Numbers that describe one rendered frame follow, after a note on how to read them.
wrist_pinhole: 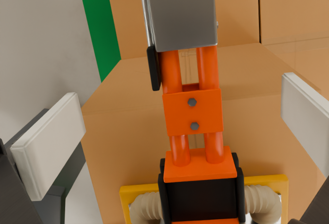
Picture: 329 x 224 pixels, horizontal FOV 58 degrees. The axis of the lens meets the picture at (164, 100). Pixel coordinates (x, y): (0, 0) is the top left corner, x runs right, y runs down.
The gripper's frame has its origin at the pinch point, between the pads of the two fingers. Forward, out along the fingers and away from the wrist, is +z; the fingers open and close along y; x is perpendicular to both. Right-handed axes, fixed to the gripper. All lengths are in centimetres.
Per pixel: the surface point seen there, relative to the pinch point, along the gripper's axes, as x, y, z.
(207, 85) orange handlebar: -2.9, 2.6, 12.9
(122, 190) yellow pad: -25.2, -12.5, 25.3
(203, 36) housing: 2.2, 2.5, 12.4
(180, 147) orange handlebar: -10.2, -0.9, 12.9
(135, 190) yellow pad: -25.2, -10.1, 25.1
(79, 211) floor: -113, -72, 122
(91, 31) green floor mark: -9, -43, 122
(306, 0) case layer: -1, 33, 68
